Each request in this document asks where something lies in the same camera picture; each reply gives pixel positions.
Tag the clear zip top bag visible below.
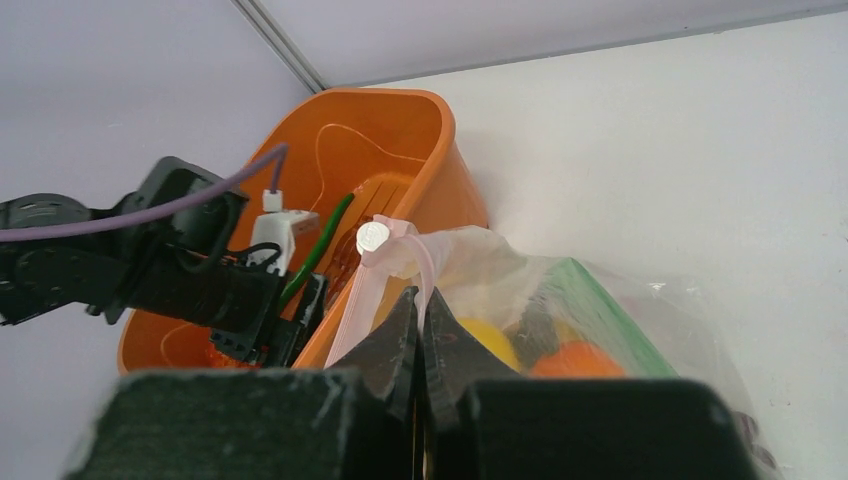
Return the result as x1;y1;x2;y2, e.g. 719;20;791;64
326;215;780;479

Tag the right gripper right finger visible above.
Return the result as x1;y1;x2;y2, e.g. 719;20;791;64
422;290;519;479

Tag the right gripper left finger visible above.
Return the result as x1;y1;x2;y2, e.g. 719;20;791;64
324;287;419;479

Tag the small orange tangerine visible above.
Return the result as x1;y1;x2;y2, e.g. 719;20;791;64
531;341;627;378

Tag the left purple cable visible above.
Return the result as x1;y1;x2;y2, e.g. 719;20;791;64
0;142;291;244

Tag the dark red grape bunch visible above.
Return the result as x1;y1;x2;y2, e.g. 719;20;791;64
733;411;777;472

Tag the red tomato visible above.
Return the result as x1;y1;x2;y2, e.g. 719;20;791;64
204;342;256;369

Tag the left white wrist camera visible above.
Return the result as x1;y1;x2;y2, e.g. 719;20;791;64
247;189;320;276

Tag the yellow lemon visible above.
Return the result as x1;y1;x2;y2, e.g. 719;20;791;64
458;318;521;371

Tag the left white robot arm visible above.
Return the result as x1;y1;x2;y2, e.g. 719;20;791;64
1;156;329;368

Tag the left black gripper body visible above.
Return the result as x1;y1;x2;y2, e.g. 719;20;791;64
132;267;328;369

